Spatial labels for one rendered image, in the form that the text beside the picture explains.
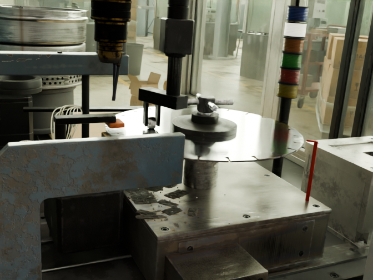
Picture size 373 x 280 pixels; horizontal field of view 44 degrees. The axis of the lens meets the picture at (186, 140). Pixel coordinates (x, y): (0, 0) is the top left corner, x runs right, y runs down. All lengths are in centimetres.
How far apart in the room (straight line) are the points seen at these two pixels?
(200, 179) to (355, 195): 28
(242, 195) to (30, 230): 37
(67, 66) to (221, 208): 39
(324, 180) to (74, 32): 80
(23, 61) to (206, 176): 38
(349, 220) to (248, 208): 23
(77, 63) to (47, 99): 49
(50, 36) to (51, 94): 17
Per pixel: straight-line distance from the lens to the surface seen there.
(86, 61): 90
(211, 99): 76
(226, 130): 74
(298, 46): 100
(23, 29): 131
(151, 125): 75
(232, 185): 82
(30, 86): 109
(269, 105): 139
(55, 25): 131
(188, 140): 71
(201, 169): 77
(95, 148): 53
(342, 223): 91
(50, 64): 89
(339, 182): 89
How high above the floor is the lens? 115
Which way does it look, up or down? 17 degrees down
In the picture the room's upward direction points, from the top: 4 degrees clockwise
